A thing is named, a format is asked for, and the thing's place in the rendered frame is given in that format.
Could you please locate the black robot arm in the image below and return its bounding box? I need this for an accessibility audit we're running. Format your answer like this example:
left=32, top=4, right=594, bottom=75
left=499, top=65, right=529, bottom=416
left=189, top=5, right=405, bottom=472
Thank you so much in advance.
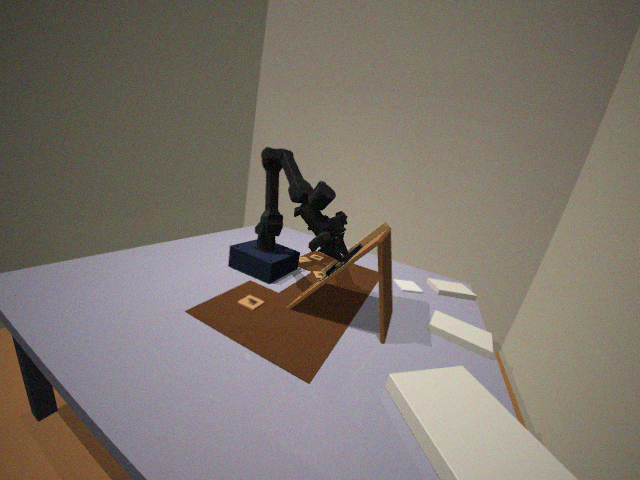
left=253, top=147, right=348, bottom=253

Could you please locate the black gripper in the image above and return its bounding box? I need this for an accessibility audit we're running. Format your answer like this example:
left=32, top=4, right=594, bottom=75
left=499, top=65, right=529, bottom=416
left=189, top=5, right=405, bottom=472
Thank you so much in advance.
left=307, top=213, right=349, bottom=262

